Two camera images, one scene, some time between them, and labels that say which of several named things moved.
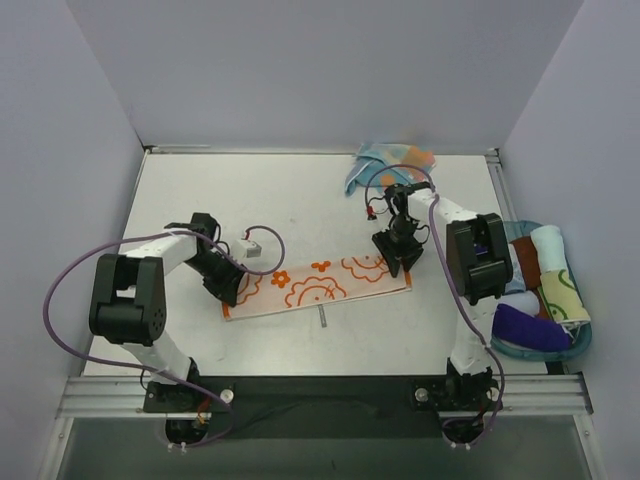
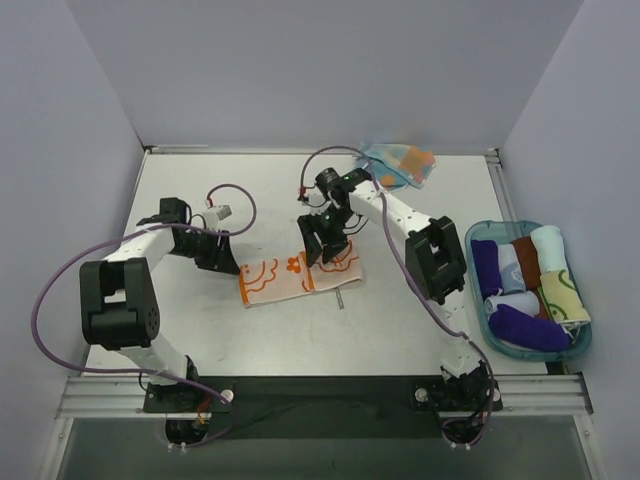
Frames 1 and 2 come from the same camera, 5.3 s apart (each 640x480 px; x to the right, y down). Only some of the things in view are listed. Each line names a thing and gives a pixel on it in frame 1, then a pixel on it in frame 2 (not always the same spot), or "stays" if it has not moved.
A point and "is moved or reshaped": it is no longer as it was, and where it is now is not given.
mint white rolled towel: [550, 246] stays
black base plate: [330, 407] stays
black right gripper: [396, 245] -> [322, 226]
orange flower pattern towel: [285, 286] is moved or reshaped
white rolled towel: [527, 301] stays
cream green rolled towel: [560, 297] stays
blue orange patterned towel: [380, 165] stays
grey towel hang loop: [322, 316] -> [340, 299]
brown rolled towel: [529, 261] stays
